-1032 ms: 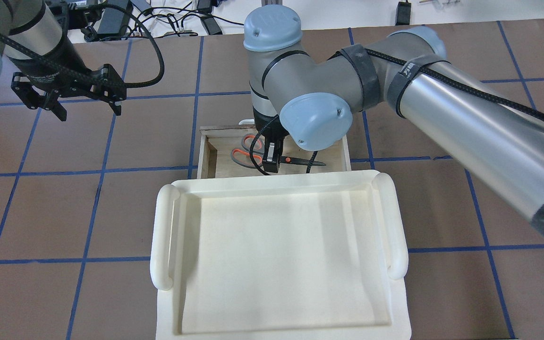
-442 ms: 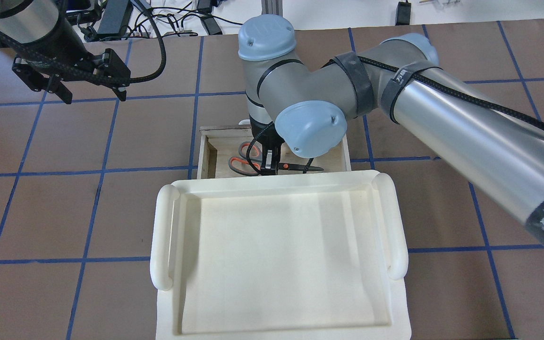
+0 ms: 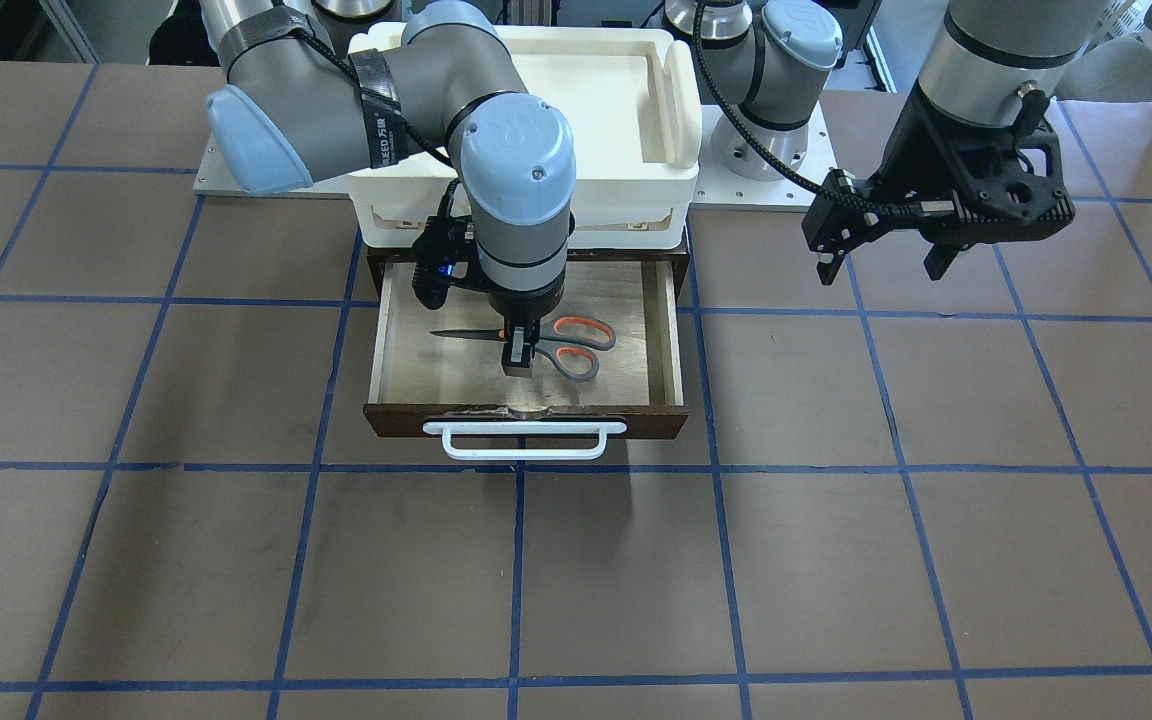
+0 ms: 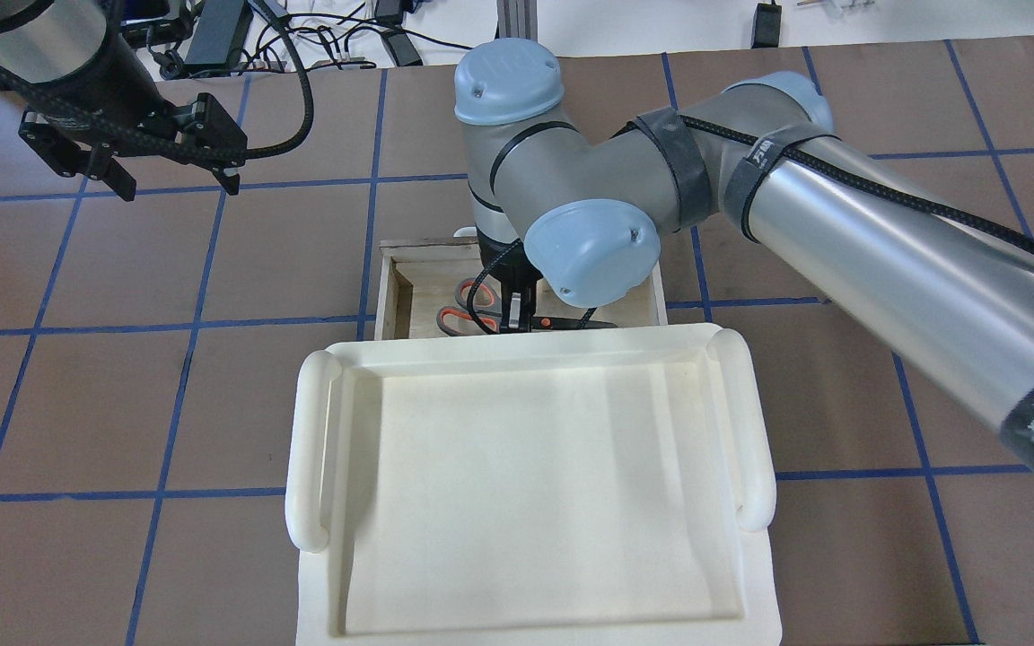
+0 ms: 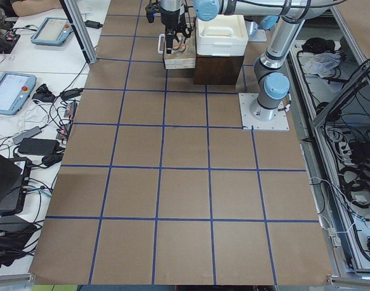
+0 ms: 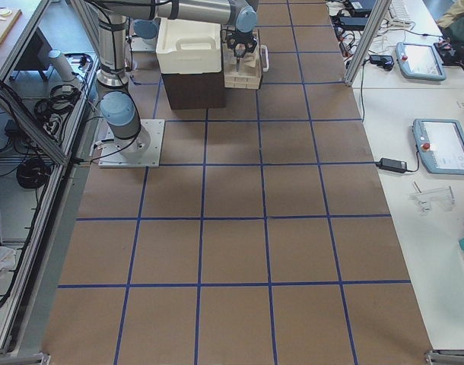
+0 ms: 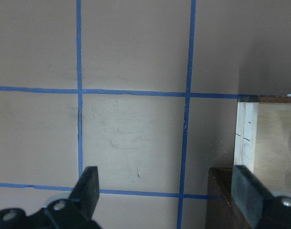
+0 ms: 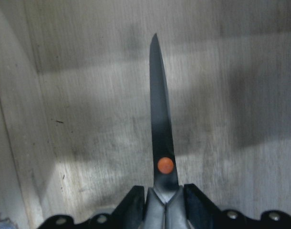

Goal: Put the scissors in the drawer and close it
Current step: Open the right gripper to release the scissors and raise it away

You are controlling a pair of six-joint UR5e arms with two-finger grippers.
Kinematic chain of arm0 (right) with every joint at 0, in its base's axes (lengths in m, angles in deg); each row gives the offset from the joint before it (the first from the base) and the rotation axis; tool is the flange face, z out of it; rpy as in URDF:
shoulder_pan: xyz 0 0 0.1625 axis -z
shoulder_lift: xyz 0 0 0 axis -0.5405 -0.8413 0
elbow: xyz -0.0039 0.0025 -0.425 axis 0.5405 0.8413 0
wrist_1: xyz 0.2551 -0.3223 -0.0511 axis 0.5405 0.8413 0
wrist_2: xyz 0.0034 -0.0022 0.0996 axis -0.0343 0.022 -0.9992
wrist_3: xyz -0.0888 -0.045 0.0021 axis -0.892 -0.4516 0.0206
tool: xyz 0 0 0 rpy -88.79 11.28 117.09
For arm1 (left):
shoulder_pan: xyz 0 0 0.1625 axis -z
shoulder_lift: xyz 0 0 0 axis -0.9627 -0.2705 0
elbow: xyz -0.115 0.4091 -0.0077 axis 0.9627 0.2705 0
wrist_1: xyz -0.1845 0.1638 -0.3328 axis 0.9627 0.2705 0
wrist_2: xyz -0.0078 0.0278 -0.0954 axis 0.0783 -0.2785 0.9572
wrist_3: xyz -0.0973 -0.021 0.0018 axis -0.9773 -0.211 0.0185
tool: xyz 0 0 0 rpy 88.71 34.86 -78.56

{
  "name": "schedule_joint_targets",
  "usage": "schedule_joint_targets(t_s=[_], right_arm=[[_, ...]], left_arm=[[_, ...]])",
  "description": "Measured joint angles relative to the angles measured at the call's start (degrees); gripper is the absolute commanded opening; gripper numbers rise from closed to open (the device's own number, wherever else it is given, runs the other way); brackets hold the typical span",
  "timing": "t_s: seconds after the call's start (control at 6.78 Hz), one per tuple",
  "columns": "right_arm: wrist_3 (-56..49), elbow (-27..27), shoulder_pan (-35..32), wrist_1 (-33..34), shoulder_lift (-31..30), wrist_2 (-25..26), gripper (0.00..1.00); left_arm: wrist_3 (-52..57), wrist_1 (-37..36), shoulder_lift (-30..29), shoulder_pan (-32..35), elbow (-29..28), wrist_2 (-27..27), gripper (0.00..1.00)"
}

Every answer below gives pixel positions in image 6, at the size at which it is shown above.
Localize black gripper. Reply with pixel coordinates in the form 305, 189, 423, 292
226, 30, 257, 57

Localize wooden drawer with white handle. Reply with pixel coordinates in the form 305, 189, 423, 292
221, 29, 269, 90

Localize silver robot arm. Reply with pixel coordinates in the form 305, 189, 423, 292
92, 1, 258, 157

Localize white plastic tray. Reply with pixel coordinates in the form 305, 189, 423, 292
156, 19, 222, 75

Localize dark wooden cabinet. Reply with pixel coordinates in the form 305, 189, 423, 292
162, 71, 226, 110

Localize far teach pendant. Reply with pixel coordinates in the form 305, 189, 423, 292
395, 42, 447, 81

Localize teach pendant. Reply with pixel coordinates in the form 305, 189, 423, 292
395, 42, 447, 81
412, 119, 464, 176

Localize black power brick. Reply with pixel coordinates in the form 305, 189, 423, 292
375, 157, 408, 173

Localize near teach pendant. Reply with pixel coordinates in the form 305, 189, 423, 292
412, 119, 464, 176

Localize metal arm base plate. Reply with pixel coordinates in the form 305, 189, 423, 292
97, 119, 165, 168

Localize aluminium frame post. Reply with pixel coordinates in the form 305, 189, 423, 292
343, 0, 391, 87

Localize clear acrylic bracket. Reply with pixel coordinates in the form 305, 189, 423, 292
410, 182, 456, 214

